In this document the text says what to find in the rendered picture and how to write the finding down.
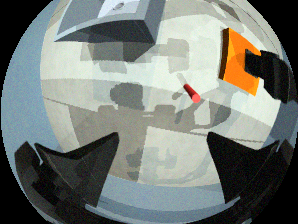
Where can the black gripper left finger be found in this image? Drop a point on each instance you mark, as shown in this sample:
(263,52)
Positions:
(85,168)

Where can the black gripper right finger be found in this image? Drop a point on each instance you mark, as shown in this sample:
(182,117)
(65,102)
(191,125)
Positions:
(236,164)

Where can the red peg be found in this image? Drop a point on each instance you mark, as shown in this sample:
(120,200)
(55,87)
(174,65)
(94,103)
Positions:
(192,93)

